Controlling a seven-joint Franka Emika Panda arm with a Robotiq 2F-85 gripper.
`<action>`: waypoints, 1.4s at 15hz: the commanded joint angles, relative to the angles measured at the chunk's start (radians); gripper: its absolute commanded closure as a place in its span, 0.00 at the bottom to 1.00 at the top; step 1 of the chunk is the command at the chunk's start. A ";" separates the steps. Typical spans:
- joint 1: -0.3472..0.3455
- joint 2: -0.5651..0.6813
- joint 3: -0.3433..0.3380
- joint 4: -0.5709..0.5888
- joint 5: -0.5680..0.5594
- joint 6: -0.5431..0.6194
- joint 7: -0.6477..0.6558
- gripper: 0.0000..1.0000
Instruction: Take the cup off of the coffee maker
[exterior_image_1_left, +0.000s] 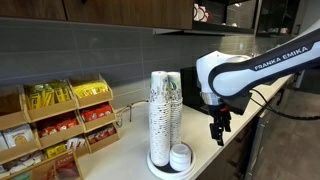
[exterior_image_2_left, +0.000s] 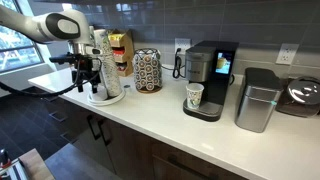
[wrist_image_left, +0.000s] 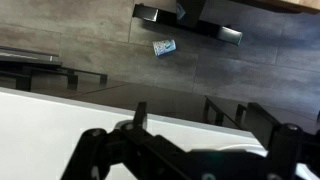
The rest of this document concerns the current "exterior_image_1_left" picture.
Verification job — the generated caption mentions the dark red snack packets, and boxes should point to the dark red snack packets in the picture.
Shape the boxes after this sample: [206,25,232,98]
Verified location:
[86,124,117,145]

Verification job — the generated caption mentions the wooden snack organizer rack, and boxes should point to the wooden snack organizer rack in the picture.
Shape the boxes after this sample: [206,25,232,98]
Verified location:
[0,73,120,180]

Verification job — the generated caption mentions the white and red mugs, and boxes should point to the white and red mugs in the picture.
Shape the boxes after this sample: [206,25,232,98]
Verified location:
[193,3,212,23]

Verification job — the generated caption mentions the white round tray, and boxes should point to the white round tray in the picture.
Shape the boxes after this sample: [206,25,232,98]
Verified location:
[146,149,197,180]

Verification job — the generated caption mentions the yellow sweetener packets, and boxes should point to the yellow sweetener packets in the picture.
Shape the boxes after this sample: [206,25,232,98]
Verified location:
[24,81,72,110]
[71,79,110,100]

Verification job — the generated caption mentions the dark open wall shelf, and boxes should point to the dark open wall shelf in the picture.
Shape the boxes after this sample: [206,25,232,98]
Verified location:
[153,0,301,38]

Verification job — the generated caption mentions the small white packets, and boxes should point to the small white packets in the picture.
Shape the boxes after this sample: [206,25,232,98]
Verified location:
[65,136,87,151]

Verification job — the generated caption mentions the dark wooden lower cabinet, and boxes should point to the dark wooden lower cabinet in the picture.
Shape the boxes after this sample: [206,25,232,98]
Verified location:
[195,74,303,180]

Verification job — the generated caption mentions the thin curved metal rod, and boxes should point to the thin curved metal rod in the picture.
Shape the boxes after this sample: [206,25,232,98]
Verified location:
[116,99,150,123]

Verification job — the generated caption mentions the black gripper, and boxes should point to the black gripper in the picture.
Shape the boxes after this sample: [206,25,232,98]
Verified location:
[209,104,233,147]

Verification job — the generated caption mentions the red foil bag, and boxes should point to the red foil bag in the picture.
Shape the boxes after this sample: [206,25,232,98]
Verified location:
[54,154,80,180]

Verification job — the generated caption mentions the brown wooden upper cabinet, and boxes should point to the brown wooden upper cabinet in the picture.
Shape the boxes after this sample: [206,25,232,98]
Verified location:
[0,0,194,31]

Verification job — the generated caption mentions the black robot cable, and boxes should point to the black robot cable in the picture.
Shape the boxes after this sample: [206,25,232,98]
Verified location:
[249,87,320,122]

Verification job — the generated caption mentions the tall stack of paper cups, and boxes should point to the tall stack of paper cups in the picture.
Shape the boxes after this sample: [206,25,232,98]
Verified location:
[167,71,184,148]
[148,70,172,168]

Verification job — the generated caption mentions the white tea packet box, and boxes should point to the white tea packet box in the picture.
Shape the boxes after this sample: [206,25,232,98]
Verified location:
[2,123,35,148]

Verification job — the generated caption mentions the small yellow packets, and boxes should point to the small yellow packets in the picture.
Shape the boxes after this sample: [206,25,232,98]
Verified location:
[44,143,68,160]

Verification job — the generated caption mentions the black coffee maker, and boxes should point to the black coffee maker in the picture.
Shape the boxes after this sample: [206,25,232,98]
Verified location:
[180,65,214,115]

